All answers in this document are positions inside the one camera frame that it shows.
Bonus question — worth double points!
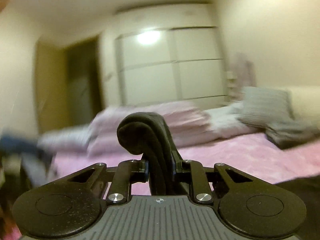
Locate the black trousers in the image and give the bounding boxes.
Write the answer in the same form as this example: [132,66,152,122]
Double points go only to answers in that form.
[117,112,186,196]

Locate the wooden bedroom door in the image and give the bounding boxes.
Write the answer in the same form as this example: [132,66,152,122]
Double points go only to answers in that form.
[34,37,104,134]

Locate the folded pink duvet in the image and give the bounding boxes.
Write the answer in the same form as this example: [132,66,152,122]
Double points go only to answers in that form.
[87,101,217,157]

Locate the grey striped quilt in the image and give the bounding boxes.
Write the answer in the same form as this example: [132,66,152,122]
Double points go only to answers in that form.
[37,101,255,155]

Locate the pink floral bed blanket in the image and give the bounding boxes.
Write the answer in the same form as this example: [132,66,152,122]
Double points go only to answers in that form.
[0,132,320,240]

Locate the grey striped garment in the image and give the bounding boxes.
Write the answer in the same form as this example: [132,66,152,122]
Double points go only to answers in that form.
[1,151,55,187]

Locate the folded grey clothes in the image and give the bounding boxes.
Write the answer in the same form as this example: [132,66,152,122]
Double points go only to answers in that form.
[265,119,320,151]

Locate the grey square cushion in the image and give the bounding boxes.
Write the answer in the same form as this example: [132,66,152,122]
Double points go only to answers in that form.
[239,87,292,128]

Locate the white sliding wardrobe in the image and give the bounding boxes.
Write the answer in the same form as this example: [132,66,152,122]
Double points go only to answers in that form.
[116,27,227,109]

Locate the blue garment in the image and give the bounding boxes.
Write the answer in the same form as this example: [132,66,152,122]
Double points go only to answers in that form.
[1,131,40,154]

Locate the pale pink hanging garment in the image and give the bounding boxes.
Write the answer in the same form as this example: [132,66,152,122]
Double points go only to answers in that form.
[234,54,257,100]

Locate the cream padded headboard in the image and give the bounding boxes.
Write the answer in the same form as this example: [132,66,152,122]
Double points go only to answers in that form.
[286,86,320,127]

